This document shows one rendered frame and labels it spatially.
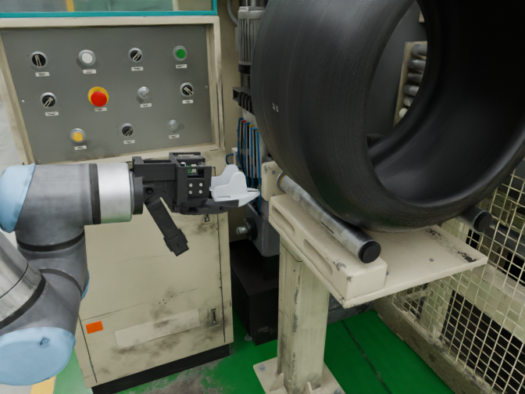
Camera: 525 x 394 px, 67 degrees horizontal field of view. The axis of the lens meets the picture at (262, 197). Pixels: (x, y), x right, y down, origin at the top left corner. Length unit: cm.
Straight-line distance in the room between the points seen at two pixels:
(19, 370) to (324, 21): 57
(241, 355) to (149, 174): 125
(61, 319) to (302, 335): 96
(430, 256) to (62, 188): 73
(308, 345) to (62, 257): 98
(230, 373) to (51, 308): 122
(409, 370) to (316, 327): 54
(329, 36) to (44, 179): 42
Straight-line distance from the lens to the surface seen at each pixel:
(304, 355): 146
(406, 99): 131
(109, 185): 59
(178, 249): 67
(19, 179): 60
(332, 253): 79
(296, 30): 62
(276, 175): 97
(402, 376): 177
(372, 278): 78
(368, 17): 58
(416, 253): 94
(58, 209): 59
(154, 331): 152
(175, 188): 62
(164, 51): 118
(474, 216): 91
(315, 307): 133
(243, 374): 169
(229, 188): 64
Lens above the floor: 130
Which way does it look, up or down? 26 degrees down
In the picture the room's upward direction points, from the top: straight up
